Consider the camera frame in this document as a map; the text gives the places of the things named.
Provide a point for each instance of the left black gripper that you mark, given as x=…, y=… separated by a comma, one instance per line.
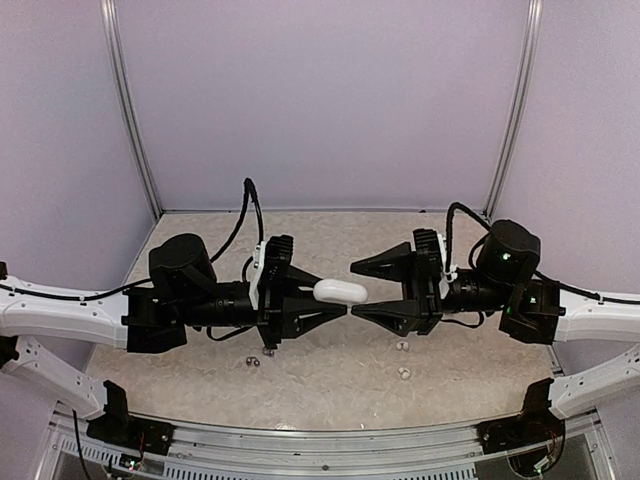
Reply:
x=283, y=311

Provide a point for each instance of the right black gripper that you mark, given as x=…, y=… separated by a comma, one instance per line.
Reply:
x=425, y=310

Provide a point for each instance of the white earbud charging case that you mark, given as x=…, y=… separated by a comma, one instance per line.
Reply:
x=338, y=291

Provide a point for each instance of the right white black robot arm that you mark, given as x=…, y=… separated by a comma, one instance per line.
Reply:
x=502, y=278

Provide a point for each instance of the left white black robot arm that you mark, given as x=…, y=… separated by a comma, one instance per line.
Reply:
x=153, y=316

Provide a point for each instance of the purple earbud front left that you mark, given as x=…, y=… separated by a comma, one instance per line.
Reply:
x=252, y=361

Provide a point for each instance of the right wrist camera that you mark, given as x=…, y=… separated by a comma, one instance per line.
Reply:
x=449, y=268

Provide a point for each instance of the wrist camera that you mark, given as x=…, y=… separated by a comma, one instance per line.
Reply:
x=258, y=263
x=449, y=268

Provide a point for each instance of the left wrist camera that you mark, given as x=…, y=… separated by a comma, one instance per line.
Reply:
x=258, y=263

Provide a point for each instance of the front aluminium rail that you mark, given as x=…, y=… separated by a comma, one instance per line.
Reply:
x=200, y=451

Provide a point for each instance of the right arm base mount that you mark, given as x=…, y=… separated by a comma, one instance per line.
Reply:
x=533, y=424

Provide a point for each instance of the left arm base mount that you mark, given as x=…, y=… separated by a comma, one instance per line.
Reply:
x=117, y=426

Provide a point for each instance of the right aluminium frame post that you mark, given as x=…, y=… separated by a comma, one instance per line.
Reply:
x=517, y=106

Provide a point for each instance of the aluminium frame post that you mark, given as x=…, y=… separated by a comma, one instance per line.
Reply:
x=115, y=49
x=517, y=106

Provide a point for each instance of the left aluminium frame post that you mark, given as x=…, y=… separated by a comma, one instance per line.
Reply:
x=115, y=49

